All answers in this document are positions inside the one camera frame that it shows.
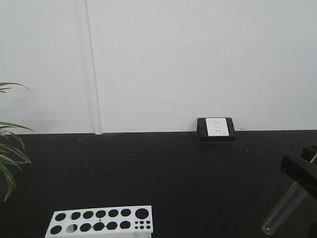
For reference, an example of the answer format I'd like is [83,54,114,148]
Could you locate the clear glass test tube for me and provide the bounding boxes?
[262,182,308,235]

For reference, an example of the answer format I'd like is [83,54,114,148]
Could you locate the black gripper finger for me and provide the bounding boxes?
[281,153,317,196]
[301,145,317,164]

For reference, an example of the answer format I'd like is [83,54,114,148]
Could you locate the green potted plant leaves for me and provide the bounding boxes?
[0,82,34,202]

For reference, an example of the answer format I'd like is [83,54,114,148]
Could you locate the white test tube rack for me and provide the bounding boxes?
[45,205,154,238]

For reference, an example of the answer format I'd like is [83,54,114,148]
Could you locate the black and white power socket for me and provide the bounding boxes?
[197,118,236,143]

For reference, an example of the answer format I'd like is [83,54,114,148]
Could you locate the white wall cable conduit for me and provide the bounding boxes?
[80,0,103,135]

